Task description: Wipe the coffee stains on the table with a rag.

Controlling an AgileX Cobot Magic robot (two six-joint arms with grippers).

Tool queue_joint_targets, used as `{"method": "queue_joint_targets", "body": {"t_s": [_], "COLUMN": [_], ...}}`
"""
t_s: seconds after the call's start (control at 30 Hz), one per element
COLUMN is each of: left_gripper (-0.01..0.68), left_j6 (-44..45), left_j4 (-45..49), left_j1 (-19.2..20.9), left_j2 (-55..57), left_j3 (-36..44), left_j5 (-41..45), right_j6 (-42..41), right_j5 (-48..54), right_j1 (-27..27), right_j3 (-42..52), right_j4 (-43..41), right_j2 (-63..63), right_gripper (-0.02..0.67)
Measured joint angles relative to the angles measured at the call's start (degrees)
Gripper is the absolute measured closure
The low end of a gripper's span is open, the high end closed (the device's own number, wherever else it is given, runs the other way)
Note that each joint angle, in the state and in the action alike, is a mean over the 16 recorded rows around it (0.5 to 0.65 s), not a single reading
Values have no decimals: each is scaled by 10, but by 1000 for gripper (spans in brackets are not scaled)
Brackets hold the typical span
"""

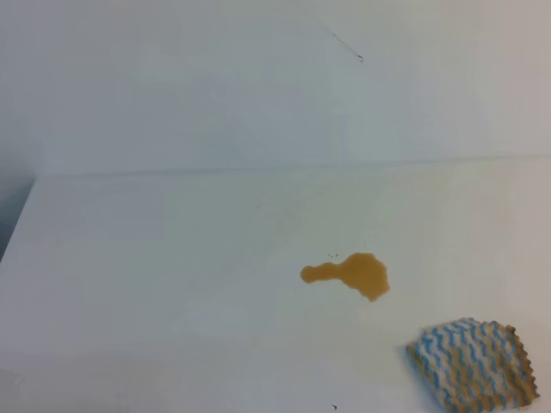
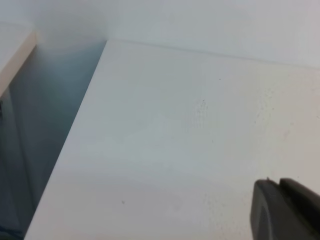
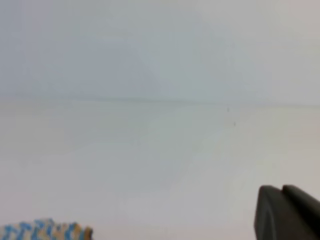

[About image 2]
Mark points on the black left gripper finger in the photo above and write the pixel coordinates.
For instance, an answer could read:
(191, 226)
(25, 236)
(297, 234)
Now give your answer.
(284, 211)

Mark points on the beige side table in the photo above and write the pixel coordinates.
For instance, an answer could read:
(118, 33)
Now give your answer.
(16, 44)

